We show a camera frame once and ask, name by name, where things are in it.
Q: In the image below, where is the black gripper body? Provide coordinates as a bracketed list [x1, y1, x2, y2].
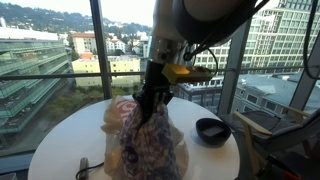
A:
[142, 59, 172, 97]

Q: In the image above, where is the purple patterned dress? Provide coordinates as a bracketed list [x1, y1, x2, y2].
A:
[119, 99, 180, 180]

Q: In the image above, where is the white plastic bag red print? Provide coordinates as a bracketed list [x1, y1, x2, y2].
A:
[100, 95, 190, 178]

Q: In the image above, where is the grey whiteboard eraser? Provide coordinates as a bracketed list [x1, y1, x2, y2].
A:
[202, 125, 225, 138]

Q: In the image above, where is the black round bowl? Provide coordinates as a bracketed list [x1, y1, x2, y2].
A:
[195, 117, 232, 147]

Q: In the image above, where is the small red object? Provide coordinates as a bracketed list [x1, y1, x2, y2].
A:
[283, 170, 303, 180]

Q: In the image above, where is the dark window mullion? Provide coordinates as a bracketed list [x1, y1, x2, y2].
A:
[89, 0, 113, 100]

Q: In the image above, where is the wide grey window column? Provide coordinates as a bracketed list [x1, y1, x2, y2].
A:
[289, 33, 320, 111]
[217, 19, 253, 116]

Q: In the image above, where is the round white table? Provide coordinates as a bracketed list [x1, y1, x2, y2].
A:
[27, 95, 241, 180]

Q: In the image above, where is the dark horizontal window railing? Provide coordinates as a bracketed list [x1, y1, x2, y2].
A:
[0, 64, 320, 82]

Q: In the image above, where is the wooden chair grey cushion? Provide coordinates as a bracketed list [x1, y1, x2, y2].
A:
[219, 106, 320, 180]

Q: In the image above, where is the tan wrist camera box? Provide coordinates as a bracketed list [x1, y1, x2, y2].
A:
[161, 63, 214, 84]

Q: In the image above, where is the thin black camera cable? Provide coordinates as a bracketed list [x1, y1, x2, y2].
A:
[183, 46, 220, 78]

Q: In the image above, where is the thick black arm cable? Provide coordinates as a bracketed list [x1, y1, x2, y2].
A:
[302, 0, 320, 81]

